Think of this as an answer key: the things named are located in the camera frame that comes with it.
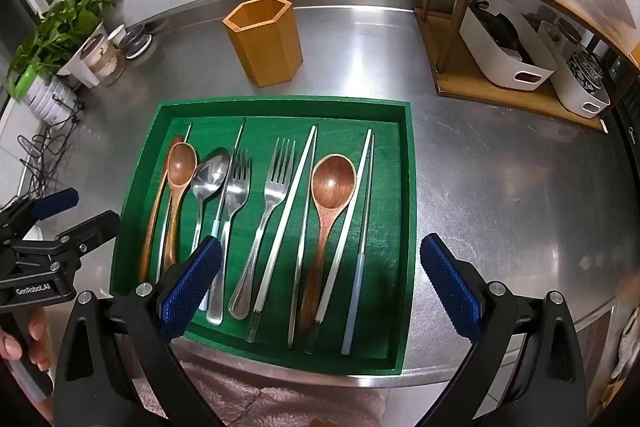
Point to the large reddish wooden spoon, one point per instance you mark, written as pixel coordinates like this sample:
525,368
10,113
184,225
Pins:
333,184

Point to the slim wooden spoon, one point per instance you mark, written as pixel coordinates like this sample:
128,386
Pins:
152,222

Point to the white storage basket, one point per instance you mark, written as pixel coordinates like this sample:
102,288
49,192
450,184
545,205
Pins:
500,63
575,93

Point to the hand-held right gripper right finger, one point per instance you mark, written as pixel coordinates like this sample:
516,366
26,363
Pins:
447,287

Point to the hexagonal wooden utensil holder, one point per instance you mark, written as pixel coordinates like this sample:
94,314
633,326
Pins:
270,52

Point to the white ribbed pot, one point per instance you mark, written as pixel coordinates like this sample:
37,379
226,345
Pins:
47,101

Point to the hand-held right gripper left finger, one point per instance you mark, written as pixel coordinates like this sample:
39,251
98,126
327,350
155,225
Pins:
192,287

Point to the pink fleece clothing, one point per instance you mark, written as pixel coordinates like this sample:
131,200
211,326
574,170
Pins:
280,402

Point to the dark bowl with white rim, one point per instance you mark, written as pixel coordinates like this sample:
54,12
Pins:
136,43

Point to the metal fork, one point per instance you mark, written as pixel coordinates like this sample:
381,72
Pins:
236,197
276,192

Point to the green wooden tray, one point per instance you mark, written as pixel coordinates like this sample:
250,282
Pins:
387,207

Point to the black items in basket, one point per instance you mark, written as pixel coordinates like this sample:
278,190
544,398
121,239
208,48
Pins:
500,29

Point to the small white cup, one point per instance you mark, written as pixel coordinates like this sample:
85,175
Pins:
117,36

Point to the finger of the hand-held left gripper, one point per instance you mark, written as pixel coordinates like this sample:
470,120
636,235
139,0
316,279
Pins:
95,227
57,201

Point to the wooden shelf rack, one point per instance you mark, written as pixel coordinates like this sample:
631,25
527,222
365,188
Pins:
450,83

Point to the person's left hand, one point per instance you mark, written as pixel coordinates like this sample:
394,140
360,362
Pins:
39,337

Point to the green leafy plant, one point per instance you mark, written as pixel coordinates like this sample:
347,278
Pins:
60,27

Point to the dark patterned bowl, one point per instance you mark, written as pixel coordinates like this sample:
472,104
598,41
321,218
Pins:
587,72

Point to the round wooden spoon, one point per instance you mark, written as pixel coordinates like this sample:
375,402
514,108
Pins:
181,164

